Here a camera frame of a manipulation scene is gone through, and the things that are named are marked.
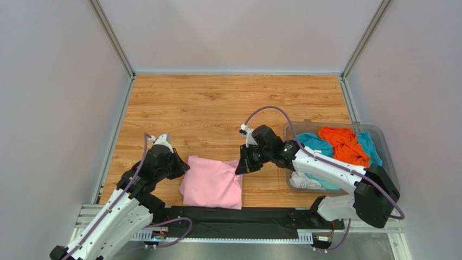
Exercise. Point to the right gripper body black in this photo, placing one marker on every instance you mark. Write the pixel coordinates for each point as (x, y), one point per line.
(250, 158)

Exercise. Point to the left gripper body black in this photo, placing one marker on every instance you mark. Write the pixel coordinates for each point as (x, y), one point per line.
(163, 172)

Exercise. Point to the pink t shirt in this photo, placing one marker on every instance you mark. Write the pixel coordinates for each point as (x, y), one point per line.
(212, 183)

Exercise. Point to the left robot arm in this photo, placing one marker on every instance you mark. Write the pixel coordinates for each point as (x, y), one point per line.
(131, 207)

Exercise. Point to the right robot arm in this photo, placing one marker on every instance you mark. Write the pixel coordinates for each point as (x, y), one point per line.
(370, 193)

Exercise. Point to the white t shirt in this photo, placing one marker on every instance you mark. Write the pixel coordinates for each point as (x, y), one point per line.
(300, 180)

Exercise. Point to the teal t shirt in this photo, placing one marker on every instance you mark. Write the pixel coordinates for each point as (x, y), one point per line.
(314, 142)

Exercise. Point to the mint green t shirt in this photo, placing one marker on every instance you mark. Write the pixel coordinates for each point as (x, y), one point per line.
(324, 184)

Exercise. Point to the orange t shirt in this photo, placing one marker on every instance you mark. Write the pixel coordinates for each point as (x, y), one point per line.
(345, 145)

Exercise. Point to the clear plastic bin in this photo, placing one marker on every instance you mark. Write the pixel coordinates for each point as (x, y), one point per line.
(308, 126)

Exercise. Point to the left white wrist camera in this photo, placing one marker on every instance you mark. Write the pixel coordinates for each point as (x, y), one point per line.
(164, 140)

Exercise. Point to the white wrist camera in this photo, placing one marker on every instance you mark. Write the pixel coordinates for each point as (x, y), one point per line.
(164, 140)
(246, 132)

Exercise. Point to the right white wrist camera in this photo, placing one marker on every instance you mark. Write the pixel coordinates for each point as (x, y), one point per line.
(246, 132)

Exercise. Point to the aluminium frame rail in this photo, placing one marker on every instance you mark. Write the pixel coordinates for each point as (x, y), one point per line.
(320, 239)

